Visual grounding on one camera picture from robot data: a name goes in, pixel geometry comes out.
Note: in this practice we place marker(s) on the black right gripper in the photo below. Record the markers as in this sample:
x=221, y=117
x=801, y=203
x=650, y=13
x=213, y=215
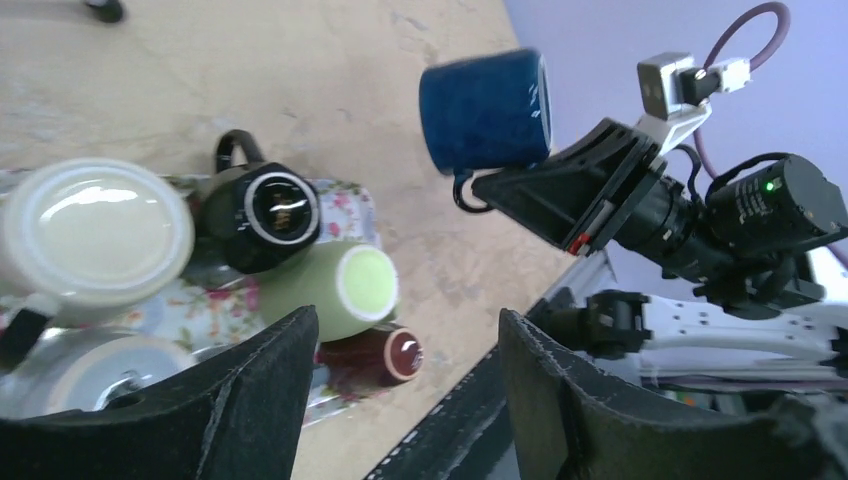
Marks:
x=598, y=190

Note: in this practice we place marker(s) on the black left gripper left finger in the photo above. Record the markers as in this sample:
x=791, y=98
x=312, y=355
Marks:
x=237, y=415

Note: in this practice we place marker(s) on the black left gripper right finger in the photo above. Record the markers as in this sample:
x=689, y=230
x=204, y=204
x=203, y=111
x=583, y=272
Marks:
x=572, y=420

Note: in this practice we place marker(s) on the dark blue mug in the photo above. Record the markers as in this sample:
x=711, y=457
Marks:
x=483, y=113

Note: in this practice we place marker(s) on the light green mug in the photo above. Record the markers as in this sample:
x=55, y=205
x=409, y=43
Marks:
x=353, y=286

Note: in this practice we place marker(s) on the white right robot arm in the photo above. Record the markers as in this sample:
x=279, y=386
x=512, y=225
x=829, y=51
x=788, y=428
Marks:
x=768, y=306

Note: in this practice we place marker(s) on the small brown mug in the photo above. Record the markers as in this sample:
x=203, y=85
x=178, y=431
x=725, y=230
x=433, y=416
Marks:
x=379, y=358

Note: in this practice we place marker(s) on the light grey mug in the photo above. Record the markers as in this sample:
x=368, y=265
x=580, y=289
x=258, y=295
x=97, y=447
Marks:
x=87, y=369

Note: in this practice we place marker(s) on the black glossy mug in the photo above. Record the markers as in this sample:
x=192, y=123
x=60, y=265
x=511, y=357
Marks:
x=256, y=214

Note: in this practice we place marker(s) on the cream white mug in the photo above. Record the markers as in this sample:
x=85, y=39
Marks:
x=89, y=239

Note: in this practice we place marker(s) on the floral serving tray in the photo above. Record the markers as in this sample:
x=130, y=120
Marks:
x=199, y=319

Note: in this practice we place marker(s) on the white music stand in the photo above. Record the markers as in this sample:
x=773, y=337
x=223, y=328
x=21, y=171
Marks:
x=106, y=11

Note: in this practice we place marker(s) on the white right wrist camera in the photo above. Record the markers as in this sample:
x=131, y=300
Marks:
x=675, y=94

